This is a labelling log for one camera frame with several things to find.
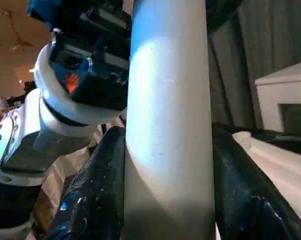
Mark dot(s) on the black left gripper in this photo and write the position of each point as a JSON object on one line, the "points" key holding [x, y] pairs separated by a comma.
{"points": [[98, 62]]}

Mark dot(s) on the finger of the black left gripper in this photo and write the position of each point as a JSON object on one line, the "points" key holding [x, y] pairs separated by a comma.
{"points": [[220, 12]]}

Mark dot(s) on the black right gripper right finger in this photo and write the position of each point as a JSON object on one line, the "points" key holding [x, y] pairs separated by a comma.
{"points": [[245, 205]]}

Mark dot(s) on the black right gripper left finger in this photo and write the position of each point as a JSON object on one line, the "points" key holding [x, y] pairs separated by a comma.
{"points": [[98, 195]]}

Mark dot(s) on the white plastic table top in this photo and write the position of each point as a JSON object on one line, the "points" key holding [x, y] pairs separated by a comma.
{"points": [[285, 175]]}

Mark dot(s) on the white plastic table leg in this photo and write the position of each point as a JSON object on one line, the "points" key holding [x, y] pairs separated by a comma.
{"points": [[168, 125]]}

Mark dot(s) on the grey curtain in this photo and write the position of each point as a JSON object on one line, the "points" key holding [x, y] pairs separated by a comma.
{"points": [[253, 50]]}

